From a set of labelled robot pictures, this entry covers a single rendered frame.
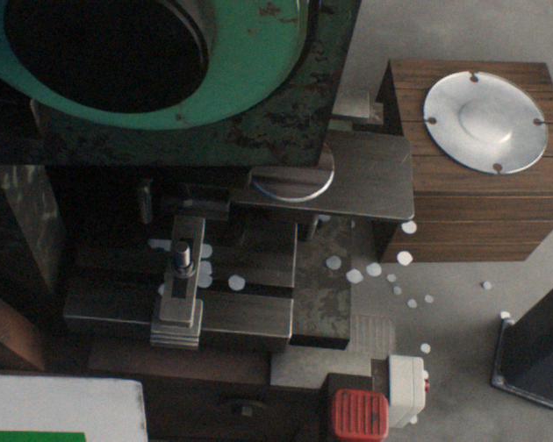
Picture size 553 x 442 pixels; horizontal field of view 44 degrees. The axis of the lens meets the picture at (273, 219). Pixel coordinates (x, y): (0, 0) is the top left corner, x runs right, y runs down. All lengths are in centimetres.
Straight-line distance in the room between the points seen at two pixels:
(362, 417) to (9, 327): 46
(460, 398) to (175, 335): 98
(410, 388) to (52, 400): 52
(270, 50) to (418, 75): 138
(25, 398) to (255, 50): 85
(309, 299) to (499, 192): 69
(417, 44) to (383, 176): 135
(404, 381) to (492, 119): 83
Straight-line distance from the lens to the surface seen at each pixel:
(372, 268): 105
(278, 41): 33
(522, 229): 176
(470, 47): 234
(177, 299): 88
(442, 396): 171
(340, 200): 94
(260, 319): 92
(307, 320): 100
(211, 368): 99
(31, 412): 115
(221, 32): 33
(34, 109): 43
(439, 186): 153
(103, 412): 112
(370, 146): 100
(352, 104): 122
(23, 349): 100
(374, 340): 153
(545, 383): 171
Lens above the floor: 156
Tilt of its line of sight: 60 degrees down
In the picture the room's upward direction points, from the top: 11 degrees clockwise
